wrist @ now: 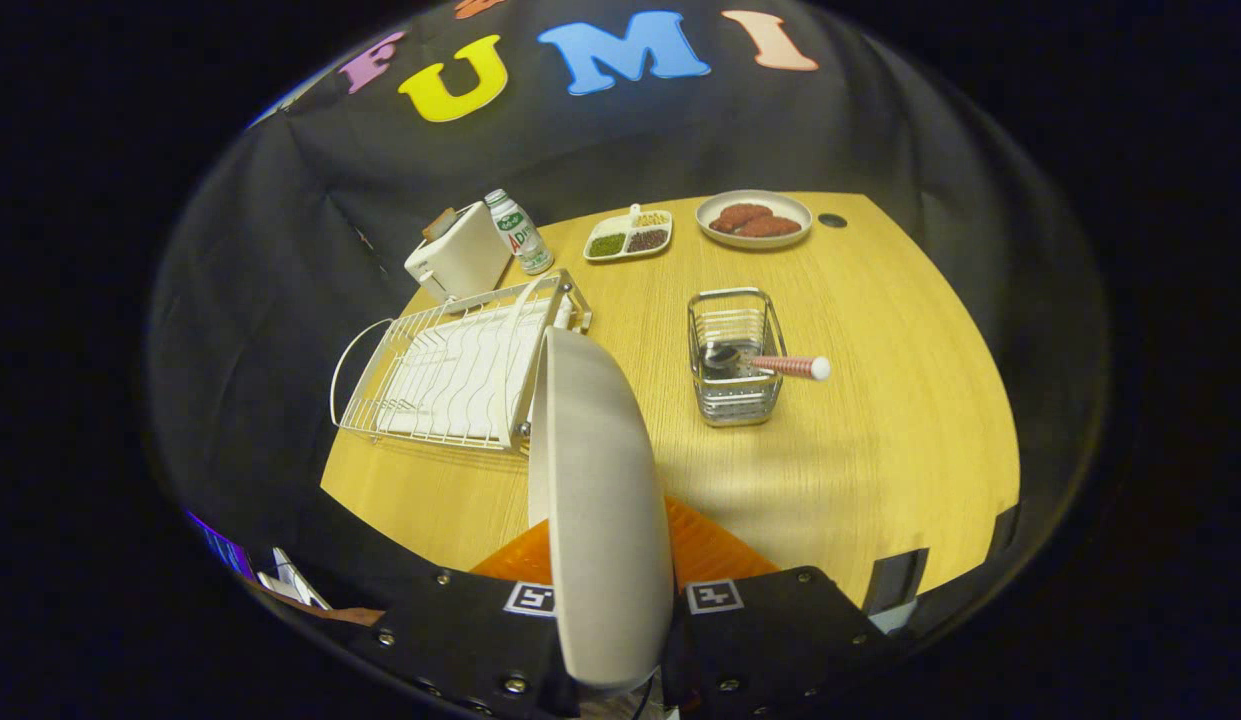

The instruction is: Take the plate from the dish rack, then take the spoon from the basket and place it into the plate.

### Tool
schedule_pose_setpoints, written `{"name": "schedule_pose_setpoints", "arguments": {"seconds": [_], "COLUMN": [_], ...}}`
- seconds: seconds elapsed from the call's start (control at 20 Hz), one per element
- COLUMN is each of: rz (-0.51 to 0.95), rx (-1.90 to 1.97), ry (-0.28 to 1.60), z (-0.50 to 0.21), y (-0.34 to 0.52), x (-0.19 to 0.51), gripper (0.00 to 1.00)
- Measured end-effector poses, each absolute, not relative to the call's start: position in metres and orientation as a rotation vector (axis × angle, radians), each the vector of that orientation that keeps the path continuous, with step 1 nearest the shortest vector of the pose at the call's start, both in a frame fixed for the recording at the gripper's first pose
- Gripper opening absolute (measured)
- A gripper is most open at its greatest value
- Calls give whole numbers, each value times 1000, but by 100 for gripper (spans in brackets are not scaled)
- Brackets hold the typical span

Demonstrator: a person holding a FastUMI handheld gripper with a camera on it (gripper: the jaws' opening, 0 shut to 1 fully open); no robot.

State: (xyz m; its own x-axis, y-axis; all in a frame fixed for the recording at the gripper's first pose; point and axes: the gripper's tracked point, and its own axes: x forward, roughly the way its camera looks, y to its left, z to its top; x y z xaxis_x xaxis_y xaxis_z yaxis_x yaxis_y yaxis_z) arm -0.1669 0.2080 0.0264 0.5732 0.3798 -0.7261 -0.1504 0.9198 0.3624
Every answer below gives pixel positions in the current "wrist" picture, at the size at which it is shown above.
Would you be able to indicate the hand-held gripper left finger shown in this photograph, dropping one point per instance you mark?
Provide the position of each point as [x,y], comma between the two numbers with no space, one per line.
[460,630]

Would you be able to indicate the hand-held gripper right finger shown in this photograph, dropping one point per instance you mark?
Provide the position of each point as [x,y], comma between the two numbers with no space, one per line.
[770,640]

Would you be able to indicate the beige round plate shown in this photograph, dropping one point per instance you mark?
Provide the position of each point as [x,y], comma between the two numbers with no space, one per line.
[600,520]

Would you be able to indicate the beige plate with meat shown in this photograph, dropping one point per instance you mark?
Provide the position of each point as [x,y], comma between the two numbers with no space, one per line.
[755,243]

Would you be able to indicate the white divided dish with beans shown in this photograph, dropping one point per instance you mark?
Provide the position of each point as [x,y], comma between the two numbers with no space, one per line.
[628,240]

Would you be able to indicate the white object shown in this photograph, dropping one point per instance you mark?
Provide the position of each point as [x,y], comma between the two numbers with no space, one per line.
[292,582]

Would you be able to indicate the purple patterned object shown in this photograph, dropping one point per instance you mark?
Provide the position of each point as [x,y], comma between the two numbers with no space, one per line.
[220,548]

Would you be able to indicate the white toaster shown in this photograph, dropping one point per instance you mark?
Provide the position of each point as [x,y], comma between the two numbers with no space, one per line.
[465,260]

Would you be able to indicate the white green label bottle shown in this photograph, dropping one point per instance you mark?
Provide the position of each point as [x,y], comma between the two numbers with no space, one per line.
[520,235]

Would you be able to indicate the brown bread slice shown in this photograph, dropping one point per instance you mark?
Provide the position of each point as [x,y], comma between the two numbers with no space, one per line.
[440,223]

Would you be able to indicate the brown meat patty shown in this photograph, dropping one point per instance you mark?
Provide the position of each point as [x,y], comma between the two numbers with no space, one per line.
[772,227]
[740,215]

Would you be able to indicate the black backdrop cloth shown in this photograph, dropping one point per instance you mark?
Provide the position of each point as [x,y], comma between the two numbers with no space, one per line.
[310,200]

